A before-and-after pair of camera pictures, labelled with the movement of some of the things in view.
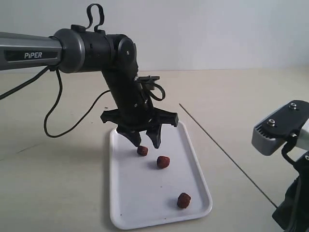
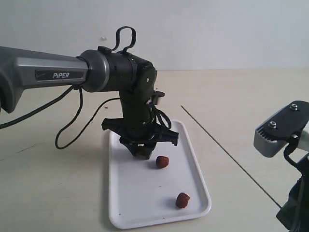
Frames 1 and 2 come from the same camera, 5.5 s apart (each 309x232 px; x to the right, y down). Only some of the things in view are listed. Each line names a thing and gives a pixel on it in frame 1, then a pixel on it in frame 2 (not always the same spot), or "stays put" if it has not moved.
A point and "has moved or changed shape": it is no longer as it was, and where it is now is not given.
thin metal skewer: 212,138 has moved or changed shape
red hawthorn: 162,162 stays put
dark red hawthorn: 142,150 stays put
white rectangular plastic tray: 142,194 stays put
